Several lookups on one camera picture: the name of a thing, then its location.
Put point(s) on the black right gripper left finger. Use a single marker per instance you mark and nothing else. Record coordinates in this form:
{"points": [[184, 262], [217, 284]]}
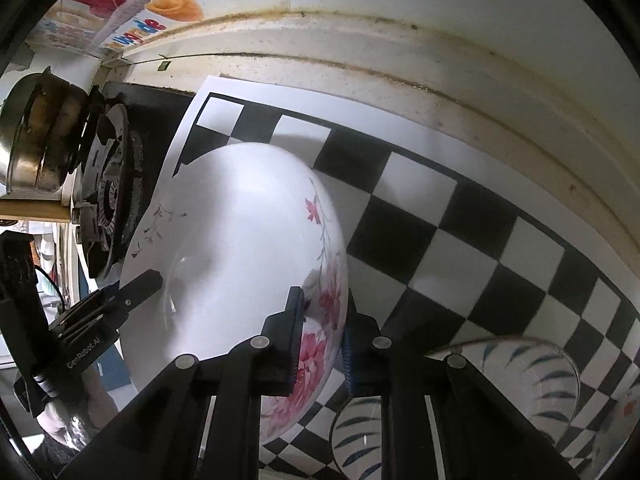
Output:
{"points": [[279, 362]]}

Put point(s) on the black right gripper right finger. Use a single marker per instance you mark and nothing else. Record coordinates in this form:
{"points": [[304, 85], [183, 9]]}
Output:
{"points": [[364, 364]]}

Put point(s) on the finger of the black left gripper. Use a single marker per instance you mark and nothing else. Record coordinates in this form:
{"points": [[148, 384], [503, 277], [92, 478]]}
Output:
{"points": [[137, 289]]}

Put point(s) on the white plate pink flowers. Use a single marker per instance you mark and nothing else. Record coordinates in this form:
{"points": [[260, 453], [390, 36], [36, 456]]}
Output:
{"points": [[230, 234]]}

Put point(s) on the white bowl blue red dots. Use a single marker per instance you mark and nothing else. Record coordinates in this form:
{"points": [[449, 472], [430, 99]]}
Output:
{"points": [[613, 433]]}

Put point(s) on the black white checkered mat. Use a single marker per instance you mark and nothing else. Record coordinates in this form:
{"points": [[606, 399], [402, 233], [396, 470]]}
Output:
{"points": [[445, 244]]}

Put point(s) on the black gas stove burner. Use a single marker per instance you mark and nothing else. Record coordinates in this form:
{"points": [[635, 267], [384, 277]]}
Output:
{"points": [[127, 136]]}

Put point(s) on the white plate blue leaf pattern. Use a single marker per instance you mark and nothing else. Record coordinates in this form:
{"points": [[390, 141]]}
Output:
{"points": [[488, 409]]}

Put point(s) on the steel cooking pot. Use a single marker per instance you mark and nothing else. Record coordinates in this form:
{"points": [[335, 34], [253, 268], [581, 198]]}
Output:
{"points": [[42, 120]]}

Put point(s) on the colourful wall sticker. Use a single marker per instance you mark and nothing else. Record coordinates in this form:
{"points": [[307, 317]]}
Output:
{"points": [[102, 27]]}

